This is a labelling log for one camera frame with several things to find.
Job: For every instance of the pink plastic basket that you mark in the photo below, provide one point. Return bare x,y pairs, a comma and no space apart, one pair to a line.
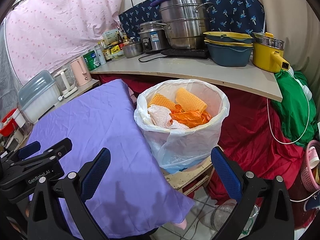
310,161

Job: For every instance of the stacked blue yellow basins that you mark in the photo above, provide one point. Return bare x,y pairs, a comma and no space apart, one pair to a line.
229,49

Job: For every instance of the dish rack with grey lid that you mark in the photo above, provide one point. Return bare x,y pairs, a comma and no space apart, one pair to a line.
38,96

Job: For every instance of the black induction cooktop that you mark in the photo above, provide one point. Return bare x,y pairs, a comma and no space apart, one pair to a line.
189,53

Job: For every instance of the pink electric kettle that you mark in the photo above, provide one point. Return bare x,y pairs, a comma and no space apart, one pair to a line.
80,71

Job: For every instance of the yellow seasoning packet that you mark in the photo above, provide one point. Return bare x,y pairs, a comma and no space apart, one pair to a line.
115,49

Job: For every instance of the red container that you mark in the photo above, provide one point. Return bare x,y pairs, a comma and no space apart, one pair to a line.
9,124

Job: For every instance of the glass electric kettle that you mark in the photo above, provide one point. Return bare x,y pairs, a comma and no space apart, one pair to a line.
65,83

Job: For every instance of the grey striped curtain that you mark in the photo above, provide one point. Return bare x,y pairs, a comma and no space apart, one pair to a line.
9,82

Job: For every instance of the white-lined trash bin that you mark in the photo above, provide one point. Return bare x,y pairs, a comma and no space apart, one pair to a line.
176,149

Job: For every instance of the white foam net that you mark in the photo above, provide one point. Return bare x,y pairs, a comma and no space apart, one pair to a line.
161,117

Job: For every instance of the pink dotted curtain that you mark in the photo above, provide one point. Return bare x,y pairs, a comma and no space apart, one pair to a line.
47,34

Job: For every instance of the white box on shelf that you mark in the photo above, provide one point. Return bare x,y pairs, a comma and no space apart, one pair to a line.
110,36

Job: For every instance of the long orange foam net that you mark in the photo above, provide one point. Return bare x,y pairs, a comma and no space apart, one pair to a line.
160,100

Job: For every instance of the steel rice cooker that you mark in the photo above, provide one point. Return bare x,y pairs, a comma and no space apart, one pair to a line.
153,38

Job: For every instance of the purple tablecloth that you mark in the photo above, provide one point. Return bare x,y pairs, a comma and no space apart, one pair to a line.
125,192

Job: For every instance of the white bottle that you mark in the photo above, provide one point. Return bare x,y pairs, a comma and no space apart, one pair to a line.
100,54

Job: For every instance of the navy patterned cloth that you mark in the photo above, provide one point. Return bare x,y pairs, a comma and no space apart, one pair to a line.
240,16

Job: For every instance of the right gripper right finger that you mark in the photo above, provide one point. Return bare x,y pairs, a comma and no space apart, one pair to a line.
275,216

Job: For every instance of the orange snack wrapper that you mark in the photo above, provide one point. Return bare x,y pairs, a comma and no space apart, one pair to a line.
190,119

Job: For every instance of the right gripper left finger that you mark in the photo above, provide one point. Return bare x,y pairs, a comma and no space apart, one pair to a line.
46,218

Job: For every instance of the large steel steamer pot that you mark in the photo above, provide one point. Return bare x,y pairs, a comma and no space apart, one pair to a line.
185,21

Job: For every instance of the dark soy sauce bottle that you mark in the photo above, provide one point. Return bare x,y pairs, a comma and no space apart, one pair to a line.
106,52

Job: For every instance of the small steel pot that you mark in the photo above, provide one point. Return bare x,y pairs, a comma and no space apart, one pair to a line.
132,49

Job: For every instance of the green fabric bag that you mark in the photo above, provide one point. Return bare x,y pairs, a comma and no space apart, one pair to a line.
298,115

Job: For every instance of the green canister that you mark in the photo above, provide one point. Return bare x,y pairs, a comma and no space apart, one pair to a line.
92,60

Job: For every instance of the clear glass jar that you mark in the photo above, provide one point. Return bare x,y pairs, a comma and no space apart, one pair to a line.
222,212

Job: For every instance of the yellow electric pot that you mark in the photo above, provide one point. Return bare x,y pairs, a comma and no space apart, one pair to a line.
268,53

